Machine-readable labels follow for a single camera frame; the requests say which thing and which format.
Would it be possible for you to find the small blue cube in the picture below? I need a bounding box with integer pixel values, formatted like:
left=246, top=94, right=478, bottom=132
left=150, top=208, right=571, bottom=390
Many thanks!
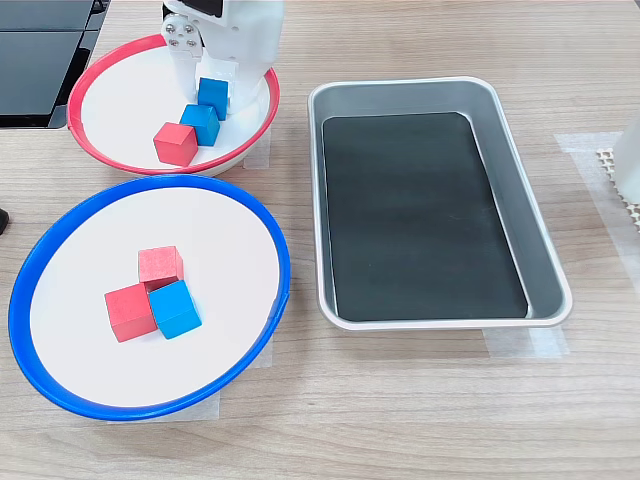
left=196, top=76, right=230, bottom=121
left=148, top=279, right=204, bottom=341
left=178, top=103, right=221, bottom=147

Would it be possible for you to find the small red cube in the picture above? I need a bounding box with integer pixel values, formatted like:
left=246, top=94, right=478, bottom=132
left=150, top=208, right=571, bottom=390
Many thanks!
left=152, top=122, right=198, bottom=167
left=137, top=245, right=184, bottom=291
left=104, top=281, right=158, bottom=344

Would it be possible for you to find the clear tape strip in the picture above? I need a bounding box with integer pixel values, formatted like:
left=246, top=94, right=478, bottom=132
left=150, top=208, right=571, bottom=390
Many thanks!
left=483, top=327, right=571, bottom=360
left=106, top=388, right=221, bottom=425
left=243, top=133, right=272, bottom=170
left=248, top=342, right=275, bottom=370

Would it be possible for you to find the red-rimmed white plate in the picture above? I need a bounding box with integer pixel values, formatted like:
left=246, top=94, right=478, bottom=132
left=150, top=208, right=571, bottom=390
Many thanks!
left=67, top=31, right=281, bottom=177

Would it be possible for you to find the black glossy electronic device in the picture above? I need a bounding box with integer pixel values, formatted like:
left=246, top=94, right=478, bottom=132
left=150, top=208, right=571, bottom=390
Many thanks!
left=0, top=0, right=112, bottom=130

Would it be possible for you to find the blue-rimmed white plate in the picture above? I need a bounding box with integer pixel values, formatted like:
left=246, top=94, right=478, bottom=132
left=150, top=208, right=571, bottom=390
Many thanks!
left=7, top=173, right=292, bottom=422

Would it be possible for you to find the black mat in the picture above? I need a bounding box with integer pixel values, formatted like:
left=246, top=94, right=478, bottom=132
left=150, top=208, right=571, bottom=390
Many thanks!
left=322, top=112, right=530, bottom=322

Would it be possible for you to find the steel tray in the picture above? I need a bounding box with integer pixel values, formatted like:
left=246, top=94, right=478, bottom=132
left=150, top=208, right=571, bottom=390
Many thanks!
left=307, top=75, right=575, bottom=332

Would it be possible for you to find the pale perforated base plate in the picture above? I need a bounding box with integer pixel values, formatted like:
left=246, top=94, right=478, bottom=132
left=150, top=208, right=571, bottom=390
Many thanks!
left=594, top=147, right=640, bottom=236

